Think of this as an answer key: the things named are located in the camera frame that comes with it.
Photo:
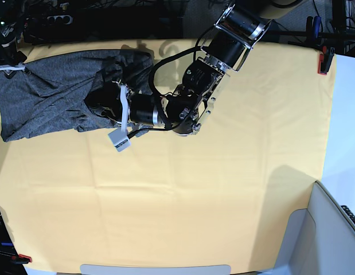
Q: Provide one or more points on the blue handled tool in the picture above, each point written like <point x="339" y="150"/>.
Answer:
<point x="313" y="26"/>

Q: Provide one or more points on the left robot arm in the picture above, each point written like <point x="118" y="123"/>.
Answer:
<point x="241" y="25"/>

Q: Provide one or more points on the grey long-sleeve shirt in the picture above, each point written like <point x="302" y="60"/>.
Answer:
<point x="51" y="97"/>

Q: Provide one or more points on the red black clamp left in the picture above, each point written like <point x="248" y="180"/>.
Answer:
<point x="20" y="259"/>

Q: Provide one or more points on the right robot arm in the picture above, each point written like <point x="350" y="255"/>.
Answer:
<point x="12" y="60"/>

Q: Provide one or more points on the yellow table cloth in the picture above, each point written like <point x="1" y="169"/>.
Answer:
<point x="222" y="196"/>

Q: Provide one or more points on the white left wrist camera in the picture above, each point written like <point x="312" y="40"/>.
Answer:
<point x="119" y="139"/>

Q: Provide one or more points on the white cardboard box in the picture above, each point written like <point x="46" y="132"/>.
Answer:
<point x="319" y="239"/>

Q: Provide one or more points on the grey plate at table edge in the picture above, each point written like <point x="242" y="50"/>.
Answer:
<point x="204" y="270"/>

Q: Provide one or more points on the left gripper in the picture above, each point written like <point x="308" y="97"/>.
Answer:
<point x="106" y="103"/>

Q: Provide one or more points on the black remote on box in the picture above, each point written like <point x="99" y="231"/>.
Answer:
<point x="348" y="212"/>

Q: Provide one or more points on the red black clamp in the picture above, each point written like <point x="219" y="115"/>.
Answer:
<point x="20" y="259"/>
<point x="325" y="59"/>

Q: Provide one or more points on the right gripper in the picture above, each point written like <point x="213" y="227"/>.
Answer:
<point x="10" y="70"/>

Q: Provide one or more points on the red black clamp right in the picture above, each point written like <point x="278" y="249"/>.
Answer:
<point x="325" y="59"/>

